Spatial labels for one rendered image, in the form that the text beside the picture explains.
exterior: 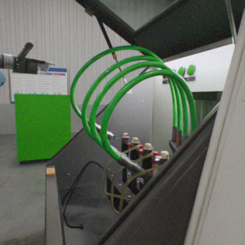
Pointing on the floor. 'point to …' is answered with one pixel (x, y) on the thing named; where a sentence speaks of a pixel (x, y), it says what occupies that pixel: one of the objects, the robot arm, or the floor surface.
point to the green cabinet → (41, 126)
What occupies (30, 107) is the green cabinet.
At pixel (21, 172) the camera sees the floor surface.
